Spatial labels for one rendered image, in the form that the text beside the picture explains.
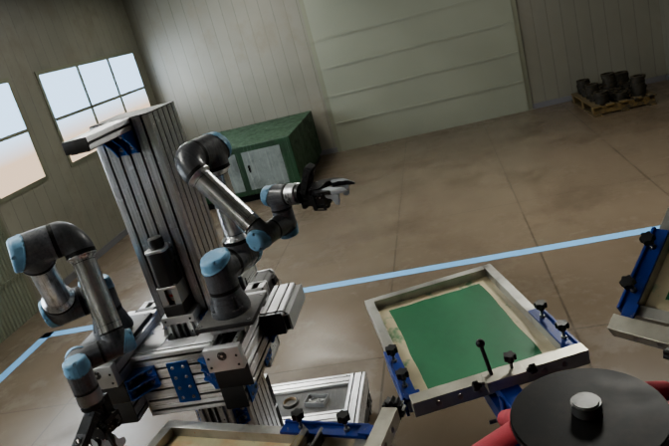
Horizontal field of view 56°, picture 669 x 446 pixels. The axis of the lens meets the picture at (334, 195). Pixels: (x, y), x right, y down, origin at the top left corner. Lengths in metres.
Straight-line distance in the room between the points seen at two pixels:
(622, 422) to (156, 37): 9.98
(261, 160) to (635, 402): 7.41
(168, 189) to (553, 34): 8.29
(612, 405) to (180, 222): 1.65
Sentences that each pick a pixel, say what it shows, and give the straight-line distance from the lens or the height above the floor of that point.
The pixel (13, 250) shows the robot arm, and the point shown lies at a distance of 2.18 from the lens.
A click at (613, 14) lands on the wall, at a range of 10.30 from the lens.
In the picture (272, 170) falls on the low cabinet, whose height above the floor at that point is 0.38.
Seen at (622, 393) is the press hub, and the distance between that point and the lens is 1.48.
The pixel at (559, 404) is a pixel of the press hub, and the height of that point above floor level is 1.32.
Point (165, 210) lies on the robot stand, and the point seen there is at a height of 1.65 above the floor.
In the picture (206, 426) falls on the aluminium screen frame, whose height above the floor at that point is 0.99.
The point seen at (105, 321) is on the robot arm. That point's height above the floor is 1.47.
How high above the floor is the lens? 2.21
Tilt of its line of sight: 16 degrees down
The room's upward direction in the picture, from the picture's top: 15 degrees counter-clockwise
